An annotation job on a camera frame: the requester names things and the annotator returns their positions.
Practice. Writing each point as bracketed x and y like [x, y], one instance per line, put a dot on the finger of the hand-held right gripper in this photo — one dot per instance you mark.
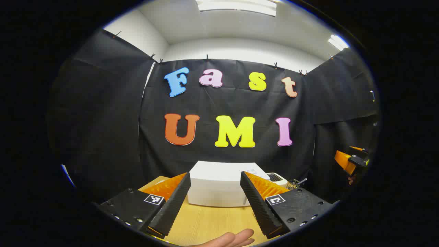
[344, 161]

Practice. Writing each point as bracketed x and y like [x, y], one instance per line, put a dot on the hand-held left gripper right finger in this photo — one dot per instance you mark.
[257, 206]

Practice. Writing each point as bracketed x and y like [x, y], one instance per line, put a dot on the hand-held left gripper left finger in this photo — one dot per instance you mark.
[175, 202]

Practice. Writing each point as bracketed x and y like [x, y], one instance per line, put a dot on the white microwave oven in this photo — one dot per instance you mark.
[216, 185]

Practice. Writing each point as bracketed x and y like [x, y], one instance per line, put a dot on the white toaster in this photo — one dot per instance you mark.
[278, 178]

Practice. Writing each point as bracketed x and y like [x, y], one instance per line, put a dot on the black backdrop cloth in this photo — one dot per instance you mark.
[212, 103]

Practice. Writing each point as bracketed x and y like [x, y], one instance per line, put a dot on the small ceiling light panel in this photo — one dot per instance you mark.
[337, 42]

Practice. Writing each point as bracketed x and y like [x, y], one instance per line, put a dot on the long ceiling light panel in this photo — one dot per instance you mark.
[236, 7]

